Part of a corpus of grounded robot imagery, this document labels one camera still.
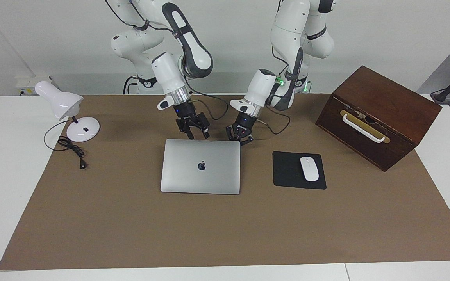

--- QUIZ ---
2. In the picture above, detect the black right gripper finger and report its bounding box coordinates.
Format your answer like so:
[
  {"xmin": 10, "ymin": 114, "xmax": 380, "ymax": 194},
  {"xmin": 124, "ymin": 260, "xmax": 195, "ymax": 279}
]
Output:
[
  {"xmin": 175, "ymin": 119, "xmax": 194, "ymax": 140},
  {"xmin": 194, "ymin": 112, "xmax": 211, "ymax": 139}
]

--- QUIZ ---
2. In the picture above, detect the silver laptop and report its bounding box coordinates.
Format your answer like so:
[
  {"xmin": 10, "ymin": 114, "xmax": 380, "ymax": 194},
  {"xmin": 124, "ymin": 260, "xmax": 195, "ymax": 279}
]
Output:
[{"xmin": 160, "ymin": 139, "xmax": 241, "ymax": 195}]

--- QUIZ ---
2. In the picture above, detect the black mouse pad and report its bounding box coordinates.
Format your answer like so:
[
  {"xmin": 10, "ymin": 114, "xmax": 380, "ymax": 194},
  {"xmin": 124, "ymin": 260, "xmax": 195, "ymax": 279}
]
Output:
[{"xmin": 272, "ymin": 151, "xmax": 327, "ymax": 190}]

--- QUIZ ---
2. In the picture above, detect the white computer mouse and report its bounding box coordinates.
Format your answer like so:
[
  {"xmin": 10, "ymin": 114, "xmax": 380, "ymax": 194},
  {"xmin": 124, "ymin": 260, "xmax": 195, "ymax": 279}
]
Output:
[{"xmin": 300, "ymin": 157, "xmax": 320, "ymax": 182}]

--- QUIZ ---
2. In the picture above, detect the brown table mat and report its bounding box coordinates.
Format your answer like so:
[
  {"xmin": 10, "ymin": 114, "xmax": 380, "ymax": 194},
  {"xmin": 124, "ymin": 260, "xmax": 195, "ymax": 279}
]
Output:
[{"xmin": 0, "ymin": 93, "xmax": 450, "ymax": 271}]

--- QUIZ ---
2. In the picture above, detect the white desk lamp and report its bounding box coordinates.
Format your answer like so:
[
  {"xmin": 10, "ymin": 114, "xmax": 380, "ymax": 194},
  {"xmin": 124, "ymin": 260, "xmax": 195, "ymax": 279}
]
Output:
[{"xmin": 35, "ymin": 80, "xmax": 101, "ymax": 143}]

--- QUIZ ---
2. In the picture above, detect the dark brown wooden box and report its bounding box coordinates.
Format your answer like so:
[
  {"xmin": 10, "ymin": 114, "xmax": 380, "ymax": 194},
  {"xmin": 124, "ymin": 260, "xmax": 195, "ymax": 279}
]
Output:
[{"xmin": 315, "ymin": 65, "xmax": 443, "ymax": 172}]

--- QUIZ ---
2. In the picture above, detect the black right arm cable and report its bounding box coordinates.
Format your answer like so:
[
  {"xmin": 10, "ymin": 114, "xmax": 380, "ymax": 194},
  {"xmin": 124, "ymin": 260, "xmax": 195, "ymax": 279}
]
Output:
[{"xmin": 105, "ymin": 0, "xmax": 230, "ymax": 121}]

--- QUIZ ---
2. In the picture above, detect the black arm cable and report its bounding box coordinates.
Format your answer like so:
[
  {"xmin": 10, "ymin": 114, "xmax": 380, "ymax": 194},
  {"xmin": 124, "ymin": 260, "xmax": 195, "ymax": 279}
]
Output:
[
  {"xmin": 262, "ymin": 47, "xmax": 291, "ymax": 135},
  {"xmin": 105, "ymin": 0, "xmax": 230, "ymax": 121}
]

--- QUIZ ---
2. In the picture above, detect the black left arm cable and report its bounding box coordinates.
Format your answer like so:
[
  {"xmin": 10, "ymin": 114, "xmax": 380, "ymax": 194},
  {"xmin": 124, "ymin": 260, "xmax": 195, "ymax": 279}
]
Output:
[{"xmin": 262, "ymin": 47, "xmax": 291, "ymax": 135}]

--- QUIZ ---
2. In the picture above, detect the black base cable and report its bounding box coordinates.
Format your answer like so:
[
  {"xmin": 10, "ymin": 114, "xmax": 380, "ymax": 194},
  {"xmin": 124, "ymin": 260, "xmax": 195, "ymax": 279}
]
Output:
[{"xmin": 123, "ymin": 76, "xmax": 138, "ymax": 95}]

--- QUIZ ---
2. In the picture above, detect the brass handle plate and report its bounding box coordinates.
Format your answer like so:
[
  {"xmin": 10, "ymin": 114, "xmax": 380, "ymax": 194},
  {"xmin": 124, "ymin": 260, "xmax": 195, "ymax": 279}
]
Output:
[{"xmin": 340, "ymin": 110, "xmax": 391, "ymax": 144}]

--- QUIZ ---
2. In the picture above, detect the white box handle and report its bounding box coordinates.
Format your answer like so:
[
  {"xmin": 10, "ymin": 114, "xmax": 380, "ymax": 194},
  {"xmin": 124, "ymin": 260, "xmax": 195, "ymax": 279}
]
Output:
[{"xmin": 342, "ymin": 114, "xmax": 386, "ymax": 143}]

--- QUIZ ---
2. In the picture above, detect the black lamp power cable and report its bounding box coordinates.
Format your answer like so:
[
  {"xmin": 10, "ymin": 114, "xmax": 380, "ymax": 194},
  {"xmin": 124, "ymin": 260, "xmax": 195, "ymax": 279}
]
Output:
[{"xmin": 44, "ymin": 119, "xmax": 89, "ymax": 170}]

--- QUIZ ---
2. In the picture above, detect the white wall socket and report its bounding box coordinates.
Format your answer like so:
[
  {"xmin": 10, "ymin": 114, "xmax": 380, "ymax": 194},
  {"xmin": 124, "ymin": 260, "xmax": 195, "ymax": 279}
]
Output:
[{"xmin": 15, "ymin": 76, "xmax": 52, "ymax": 96}]

